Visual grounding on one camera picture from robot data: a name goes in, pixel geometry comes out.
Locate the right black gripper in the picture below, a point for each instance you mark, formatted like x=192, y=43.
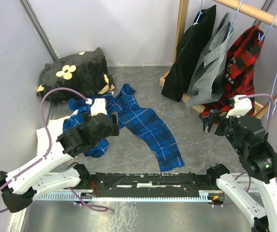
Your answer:
x=214, y=116

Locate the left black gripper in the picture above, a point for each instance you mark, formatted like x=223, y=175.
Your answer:
x=113, y=129

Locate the red black plaid shirt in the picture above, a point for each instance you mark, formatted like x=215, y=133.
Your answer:
x=238, y=77

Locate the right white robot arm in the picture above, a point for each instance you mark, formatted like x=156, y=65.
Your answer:
x=248, y=138

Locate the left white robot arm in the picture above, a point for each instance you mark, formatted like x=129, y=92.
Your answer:
x=20, y=187

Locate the blue plaid shirt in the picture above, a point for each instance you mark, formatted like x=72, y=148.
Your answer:
x=142, y=122

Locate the grey hanging shirt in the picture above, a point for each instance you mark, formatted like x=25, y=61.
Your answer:
x=206, y=82

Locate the blue hanger under grey shirt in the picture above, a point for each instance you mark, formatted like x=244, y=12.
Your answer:
x=232, y=23

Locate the blue hanger under black garment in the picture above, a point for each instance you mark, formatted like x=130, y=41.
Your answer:
x=199, y=13

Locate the black flower-print garment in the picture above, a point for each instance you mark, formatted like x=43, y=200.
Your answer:
x=85, y=72

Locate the white folded cloth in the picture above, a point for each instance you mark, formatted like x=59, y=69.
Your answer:
x=55, y=128

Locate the black hanging garment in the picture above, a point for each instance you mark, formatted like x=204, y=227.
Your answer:
x=189, y=49

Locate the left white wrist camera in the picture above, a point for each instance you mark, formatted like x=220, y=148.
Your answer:
x=97, y=106

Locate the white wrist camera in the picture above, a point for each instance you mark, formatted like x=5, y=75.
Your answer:
x=240, y=104
x=97, y=106

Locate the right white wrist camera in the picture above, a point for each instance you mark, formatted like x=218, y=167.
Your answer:
x=240, y=104

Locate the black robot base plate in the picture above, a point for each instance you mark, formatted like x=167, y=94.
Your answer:
x=148, y=185

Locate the light blue cable duct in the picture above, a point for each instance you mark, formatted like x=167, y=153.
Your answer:
x=86, y=197

